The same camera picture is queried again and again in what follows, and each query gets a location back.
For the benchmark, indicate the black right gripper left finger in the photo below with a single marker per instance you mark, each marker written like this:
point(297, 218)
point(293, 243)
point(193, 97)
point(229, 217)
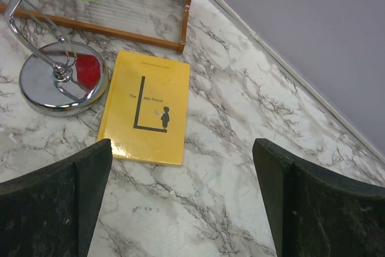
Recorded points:
point(53, 211)

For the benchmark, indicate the wooden dish rack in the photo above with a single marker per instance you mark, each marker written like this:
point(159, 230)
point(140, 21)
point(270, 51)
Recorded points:
point(160, 23)

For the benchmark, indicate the chrome wine glass rack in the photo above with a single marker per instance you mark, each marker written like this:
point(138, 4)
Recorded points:
point(63, 78)

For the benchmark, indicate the yellow Little Prince book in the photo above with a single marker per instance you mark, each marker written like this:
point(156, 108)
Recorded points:
point(145, 111)

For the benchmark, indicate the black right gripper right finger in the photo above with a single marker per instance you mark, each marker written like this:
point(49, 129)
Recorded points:
point(313, 211)

